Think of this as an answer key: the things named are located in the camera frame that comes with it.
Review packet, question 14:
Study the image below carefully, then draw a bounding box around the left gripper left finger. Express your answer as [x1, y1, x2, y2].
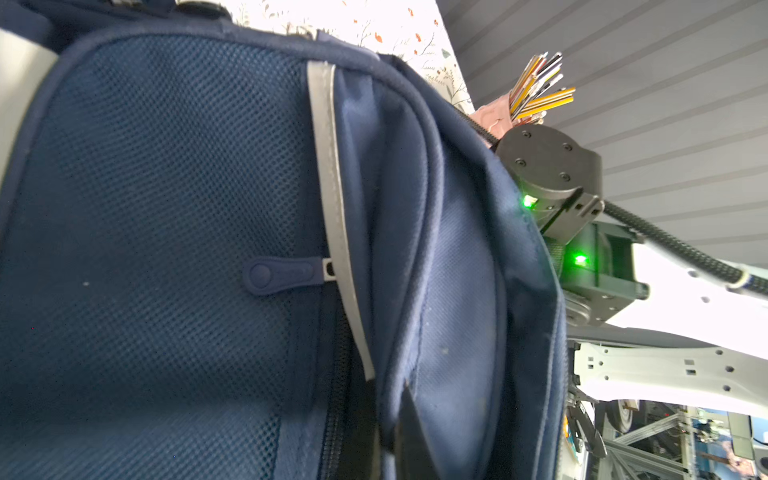
[335, 380, 378, 479]

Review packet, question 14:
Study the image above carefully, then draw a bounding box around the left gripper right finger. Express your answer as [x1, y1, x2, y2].
[394, 386, 439, 480]

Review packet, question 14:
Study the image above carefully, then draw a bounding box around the navy blue student backpack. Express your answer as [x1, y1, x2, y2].
[1, 1, 567, 479]

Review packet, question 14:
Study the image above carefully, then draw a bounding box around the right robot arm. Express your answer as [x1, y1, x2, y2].
[491, 125, 767, 417]

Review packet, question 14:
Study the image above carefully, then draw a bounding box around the pink pencil cup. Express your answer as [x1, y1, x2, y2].
[470, 94, 513, 139]

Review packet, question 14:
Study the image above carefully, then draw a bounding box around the bundle of coloured pencils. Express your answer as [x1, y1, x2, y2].
[507, 52, 576, 126]

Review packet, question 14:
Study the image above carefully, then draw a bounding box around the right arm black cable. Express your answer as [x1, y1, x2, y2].
[455, 107, 768, 296]

